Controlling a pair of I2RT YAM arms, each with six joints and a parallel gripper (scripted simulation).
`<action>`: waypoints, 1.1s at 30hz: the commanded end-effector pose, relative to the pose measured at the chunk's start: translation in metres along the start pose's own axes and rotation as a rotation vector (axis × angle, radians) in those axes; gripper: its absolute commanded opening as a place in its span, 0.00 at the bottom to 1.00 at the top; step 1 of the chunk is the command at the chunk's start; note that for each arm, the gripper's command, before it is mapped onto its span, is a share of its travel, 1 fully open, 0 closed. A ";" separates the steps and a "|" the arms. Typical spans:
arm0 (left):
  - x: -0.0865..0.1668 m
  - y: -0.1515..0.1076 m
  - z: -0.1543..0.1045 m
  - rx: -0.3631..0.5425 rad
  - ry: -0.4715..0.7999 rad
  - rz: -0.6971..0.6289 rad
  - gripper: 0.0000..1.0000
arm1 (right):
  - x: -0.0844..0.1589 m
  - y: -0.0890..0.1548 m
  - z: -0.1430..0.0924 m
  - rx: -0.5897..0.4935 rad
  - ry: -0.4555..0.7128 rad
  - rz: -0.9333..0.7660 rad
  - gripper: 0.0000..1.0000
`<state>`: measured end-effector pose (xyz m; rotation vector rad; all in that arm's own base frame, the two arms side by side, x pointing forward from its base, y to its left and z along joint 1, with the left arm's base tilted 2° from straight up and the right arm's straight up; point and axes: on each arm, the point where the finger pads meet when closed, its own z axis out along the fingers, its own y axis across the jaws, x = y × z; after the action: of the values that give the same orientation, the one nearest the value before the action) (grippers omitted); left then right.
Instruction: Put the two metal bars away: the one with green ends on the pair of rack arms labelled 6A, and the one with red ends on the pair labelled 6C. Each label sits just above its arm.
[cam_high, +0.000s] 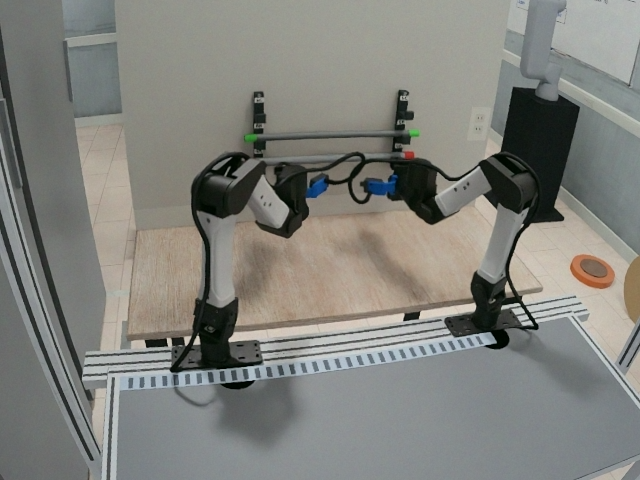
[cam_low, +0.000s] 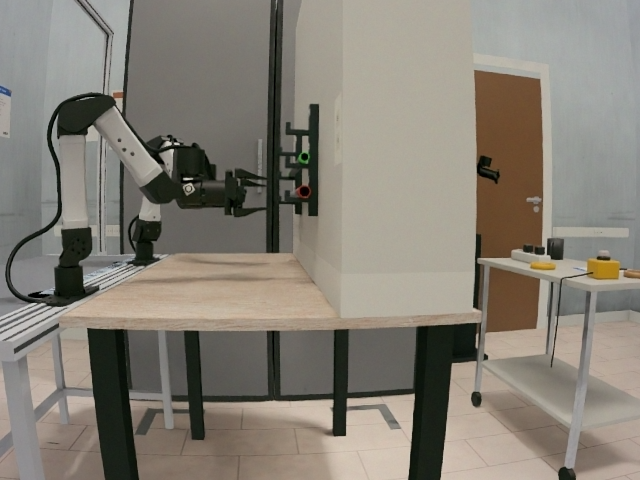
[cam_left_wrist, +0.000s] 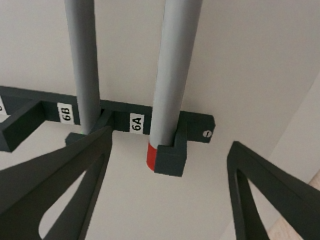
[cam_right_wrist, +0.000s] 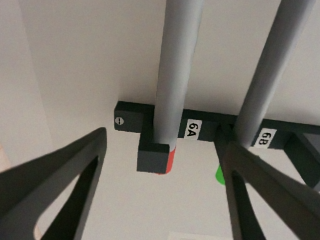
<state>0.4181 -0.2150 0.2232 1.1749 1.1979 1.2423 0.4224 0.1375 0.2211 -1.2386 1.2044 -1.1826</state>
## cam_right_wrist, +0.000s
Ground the beige wall panel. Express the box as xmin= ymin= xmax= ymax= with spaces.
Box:
xmin=0 ymin=0 xmax=320 ymax=240

